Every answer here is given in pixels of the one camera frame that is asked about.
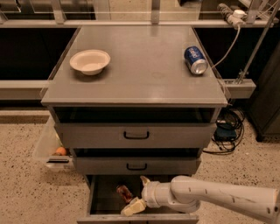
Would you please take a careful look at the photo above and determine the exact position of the metal diagonal pole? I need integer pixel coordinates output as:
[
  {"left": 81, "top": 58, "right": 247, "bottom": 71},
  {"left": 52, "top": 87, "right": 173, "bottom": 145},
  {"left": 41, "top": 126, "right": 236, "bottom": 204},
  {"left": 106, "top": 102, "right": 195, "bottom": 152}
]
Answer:
[{"left": 234, "top": 0, "right": 280, "bottom": 84}]

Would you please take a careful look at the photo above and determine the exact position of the orange fruit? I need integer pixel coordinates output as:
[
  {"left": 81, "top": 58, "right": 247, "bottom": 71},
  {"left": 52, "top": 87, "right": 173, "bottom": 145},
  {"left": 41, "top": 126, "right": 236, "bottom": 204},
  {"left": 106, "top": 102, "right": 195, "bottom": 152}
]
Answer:
[{"left": 56, "top": 147, "right": 67, "bottom": 156}]

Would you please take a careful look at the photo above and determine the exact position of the white power strip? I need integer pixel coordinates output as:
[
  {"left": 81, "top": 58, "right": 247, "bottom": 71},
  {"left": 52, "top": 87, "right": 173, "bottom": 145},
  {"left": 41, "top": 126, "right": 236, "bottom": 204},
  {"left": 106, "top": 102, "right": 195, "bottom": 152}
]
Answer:
[{"left": 217, "top": 3, "right": 246, "bottom": 29}]

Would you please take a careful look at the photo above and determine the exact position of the grey middle drawer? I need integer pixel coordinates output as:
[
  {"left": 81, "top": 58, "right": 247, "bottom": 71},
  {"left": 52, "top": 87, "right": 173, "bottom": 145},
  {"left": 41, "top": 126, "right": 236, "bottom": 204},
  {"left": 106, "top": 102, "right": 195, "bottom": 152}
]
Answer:
[{"left": 73, "top": 157, "right": 201, "bottom": 175}]

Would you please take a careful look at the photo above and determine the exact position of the grey top drawer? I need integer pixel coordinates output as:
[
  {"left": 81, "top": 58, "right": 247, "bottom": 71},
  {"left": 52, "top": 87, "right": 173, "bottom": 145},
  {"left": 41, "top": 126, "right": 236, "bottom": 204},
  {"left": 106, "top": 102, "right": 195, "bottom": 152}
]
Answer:
[{"left": 55, "top": 123, "right": 216, "bottom": 149}]

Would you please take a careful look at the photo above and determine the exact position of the blue pepsi can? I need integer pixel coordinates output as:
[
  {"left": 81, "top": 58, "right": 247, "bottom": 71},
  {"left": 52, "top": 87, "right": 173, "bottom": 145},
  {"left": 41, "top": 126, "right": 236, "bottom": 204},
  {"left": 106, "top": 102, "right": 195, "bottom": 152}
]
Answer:
[{"left": 184, "top": 46, "right": 208, "bottom": 75}]

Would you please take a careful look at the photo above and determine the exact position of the grey open bottom drawer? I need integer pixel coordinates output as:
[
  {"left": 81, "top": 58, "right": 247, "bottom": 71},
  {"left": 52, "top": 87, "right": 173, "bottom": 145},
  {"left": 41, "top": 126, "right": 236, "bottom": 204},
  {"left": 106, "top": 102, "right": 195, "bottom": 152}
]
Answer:
[{"left": 77, "top": 175, "right": 199, "bottom": 224}]

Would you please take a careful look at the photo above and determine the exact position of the grey drawer cabinet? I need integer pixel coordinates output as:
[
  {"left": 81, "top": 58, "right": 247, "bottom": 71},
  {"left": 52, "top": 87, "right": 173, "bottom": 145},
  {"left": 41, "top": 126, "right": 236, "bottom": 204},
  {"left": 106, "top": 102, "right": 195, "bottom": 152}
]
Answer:
[{"left": 40, "top": 25, "right": 228, "bottom": 224}]

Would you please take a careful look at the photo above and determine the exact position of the blue box on floor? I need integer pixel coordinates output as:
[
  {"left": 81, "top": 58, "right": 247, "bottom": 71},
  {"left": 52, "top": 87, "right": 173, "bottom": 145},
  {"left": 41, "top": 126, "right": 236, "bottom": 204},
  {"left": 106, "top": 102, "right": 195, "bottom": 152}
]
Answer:
[{"left": 214, "top": 127, "right": 236, "bottom": 142}]

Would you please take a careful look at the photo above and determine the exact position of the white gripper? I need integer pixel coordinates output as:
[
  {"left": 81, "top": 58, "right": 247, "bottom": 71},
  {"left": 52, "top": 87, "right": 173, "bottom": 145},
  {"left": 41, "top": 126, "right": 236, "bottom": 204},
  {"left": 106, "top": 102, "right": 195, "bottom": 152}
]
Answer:
[{"left": 121, "top": 176, "right": 172, "bottom": 216}]

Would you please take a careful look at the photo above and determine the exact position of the red coke can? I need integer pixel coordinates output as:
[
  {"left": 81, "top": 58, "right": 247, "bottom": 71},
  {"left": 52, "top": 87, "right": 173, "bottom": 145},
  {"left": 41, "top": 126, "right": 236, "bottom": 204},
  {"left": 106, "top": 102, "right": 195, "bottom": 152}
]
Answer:
[{"left": 116, "top": 185, "right": 134, "bottom": 204}]

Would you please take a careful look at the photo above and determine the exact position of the black cable bundle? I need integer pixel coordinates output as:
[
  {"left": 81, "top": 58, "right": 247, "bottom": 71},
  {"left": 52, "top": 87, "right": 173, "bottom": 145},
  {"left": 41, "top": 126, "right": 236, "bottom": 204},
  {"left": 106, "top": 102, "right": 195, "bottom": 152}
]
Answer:
[{"left": 202, "top": 107, "right": 246, "bottom": 155}]

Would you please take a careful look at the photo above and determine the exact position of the white power cable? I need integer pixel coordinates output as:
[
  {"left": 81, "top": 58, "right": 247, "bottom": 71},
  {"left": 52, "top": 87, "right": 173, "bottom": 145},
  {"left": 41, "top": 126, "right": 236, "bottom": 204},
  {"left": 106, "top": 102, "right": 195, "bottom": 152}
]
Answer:
[{"left": 211, "top": 24, "right": 242, "bottom": 70}]

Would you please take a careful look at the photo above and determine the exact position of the clear plastic storage bin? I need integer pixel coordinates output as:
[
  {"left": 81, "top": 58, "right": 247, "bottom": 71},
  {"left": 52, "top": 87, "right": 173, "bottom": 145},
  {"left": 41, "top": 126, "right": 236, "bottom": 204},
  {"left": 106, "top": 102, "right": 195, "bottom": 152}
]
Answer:
[{"left": 32, "top": 117, "right": 74, "bottom": 171}]

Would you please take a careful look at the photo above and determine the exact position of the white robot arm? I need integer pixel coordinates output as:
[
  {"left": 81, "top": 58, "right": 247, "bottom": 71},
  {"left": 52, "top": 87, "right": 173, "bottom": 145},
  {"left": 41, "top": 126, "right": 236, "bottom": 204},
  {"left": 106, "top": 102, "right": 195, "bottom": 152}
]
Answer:
[{"left": 121, "top": 176, "right": 280, "bottom": 224}]

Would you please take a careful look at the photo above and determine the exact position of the dark grey cabinet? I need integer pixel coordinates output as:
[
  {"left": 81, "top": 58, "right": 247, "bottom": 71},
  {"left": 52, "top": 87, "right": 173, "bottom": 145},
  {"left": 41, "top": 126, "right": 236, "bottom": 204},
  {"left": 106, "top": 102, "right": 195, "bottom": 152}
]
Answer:
[{"left": 248, "top": 41, "right": 280, "bottom": 142}]

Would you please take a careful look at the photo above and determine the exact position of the white paper bowl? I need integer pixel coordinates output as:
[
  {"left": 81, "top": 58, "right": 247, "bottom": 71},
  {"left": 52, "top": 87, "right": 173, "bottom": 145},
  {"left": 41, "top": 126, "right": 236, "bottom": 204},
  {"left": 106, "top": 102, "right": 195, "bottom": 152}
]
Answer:
[{"left": 69, "top": 50, "right": 110, "bottom": 75}]

